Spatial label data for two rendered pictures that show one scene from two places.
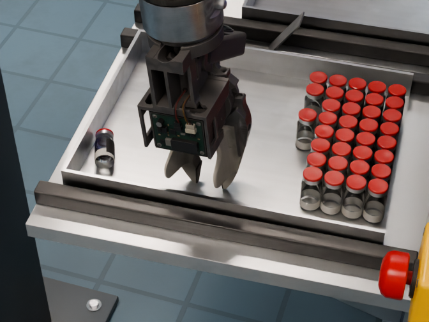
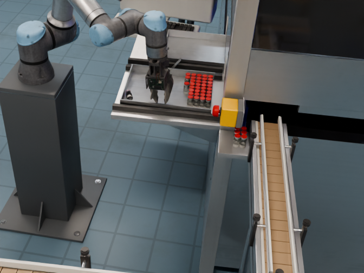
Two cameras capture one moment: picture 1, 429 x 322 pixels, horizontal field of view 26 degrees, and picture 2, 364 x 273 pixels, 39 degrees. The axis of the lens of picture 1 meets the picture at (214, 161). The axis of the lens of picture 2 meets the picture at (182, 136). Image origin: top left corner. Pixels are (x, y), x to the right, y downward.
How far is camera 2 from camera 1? 0.99 m
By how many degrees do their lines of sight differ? 11
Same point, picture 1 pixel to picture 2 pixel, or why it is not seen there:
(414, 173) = (217, 98)
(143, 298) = (116, 178)
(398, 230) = not seen: hidden behind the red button
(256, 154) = (172, 95)
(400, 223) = not seen: hidden behind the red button
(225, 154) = (167, 92)
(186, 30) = (159, 54)
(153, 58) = (151, 62)
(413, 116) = (215, 85)
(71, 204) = (123, 108)
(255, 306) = (158, 178)
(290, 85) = (179, 78)
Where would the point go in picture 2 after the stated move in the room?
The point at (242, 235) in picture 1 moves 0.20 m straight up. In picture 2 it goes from (173, 113) to (176, 66)
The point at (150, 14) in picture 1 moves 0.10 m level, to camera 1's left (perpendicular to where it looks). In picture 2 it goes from (150, 51) to (121, 51)
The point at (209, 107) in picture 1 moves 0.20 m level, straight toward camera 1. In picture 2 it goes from (164, 76) to (173, 109)
